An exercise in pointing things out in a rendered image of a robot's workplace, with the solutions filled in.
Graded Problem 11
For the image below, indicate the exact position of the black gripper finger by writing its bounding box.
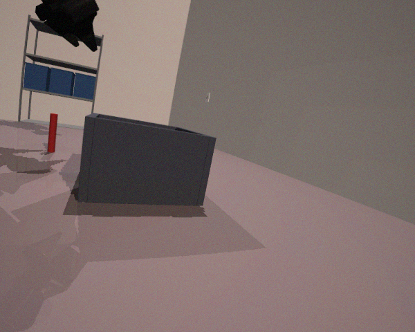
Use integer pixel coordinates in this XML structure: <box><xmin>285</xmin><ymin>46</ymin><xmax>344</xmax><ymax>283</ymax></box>
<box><xmin>44</xmin><ymin>16</ymin><xmax>79</xmax><ymax>47</ymax></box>
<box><xmin>66</xmin><ymin>12</ymin><xmax>98</xmax><ymax>52</ymax></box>

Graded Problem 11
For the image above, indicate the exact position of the dark grey box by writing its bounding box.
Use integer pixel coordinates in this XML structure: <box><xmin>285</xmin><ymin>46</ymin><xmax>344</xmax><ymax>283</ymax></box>
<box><xmin>78</xmin><ymin>113</ymin><xmax>216</xmax><ymax>206</ymax></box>

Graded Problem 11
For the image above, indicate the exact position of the red peg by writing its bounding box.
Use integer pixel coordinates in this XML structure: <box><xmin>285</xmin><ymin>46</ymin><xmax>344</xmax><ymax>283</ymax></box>
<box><xmin>47</xmin><ymin>113</ymin><xmax>58</xmax><ymax>152</ymax></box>

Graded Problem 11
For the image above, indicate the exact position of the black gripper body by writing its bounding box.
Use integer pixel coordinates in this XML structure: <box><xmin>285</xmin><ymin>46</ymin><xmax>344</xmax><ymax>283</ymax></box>
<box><xmin>35</xmin><ymin>0</ymin><xmax>99</xmax><ymax>24</ymax></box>

